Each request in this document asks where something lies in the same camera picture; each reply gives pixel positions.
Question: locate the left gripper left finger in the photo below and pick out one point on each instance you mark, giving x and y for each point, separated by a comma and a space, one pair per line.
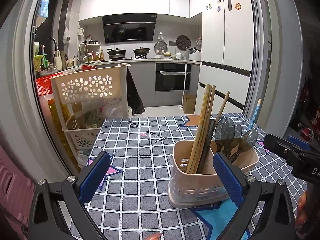
46, 220

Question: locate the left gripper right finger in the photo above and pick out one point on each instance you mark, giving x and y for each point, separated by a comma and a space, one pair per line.
277, 219

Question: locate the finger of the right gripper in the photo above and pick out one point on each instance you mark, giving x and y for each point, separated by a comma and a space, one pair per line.
301, 144

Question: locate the grey translucent plastic spoon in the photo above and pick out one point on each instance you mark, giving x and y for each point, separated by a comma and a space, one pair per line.
224, 135

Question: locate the plain wooden chopstick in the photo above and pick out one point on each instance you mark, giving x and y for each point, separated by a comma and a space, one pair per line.
222, 108
204, 129

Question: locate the patterned bamboo chopstick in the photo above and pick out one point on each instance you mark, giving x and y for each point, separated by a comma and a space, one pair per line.
199, 128

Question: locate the pink plastic stool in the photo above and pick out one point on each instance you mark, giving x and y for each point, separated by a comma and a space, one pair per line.
16, 190

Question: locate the blue patterned chopstick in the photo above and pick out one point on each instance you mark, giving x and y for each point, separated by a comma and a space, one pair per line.
255, 114

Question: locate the beige plastic utensil holder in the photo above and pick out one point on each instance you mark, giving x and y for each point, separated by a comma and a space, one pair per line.
191, 190

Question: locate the white refrigerator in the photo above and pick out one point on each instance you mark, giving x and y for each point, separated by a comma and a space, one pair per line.
227, 48

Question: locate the cardboard box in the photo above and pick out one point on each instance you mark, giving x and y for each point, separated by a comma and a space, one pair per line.
189, 101

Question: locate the grey checked tablecloth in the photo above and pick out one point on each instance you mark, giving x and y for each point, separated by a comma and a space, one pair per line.
132, 200

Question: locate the beige perforated storage rack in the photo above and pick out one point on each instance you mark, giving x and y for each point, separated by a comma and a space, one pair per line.
84, 100

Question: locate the red plastic basket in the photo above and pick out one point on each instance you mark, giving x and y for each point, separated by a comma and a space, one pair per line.
44, 86

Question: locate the built-in black oven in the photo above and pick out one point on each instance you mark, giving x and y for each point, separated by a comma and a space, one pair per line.
172, 77

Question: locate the black pot on stove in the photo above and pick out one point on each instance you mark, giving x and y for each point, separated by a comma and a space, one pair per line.
141, 53

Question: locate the black wok on stove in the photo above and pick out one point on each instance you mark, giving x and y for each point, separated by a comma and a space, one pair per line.
116, 54

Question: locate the black range hood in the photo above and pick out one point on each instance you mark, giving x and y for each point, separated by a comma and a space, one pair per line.
133, 27

